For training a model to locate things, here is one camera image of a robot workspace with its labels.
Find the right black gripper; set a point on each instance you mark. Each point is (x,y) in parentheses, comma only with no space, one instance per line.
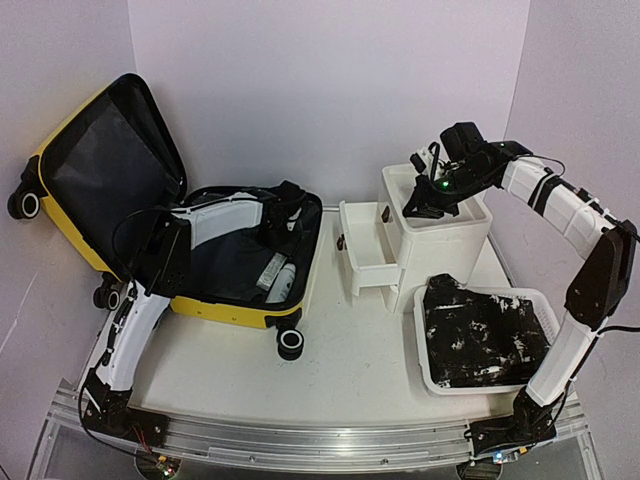
(439,192)

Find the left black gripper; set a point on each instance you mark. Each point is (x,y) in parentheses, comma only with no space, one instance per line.
(292,247)

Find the white cosmetic tube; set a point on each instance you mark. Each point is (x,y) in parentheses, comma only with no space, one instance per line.
(270,272)

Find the white drawer cabinet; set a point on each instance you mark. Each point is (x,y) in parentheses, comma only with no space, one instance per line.
(381,249)

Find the white bottle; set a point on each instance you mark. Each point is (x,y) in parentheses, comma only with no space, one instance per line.
(282,284)

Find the black white patterned garment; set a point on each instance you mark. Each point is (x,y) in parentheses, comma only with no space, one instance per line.
(480,335)

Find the white perforated plastic basket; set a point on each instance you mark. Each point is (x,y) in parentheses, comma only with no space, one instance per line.
(485,340)

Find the yellow cartoon print suitcase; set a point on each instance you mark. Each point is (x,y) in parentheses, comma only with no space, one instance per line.
(113,156)

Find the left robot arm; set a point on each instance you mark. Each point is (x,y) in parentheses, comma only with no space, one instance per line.
(240,255)

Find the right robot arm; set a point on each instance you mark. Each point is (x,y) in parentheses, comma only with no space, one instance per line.
(449,172)

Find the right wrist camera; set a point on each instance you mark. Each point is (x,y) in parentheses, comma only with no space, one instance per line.
(426,160)

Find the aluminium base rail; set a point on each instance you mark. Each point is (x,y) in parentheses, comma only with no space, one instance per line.
(306,448)

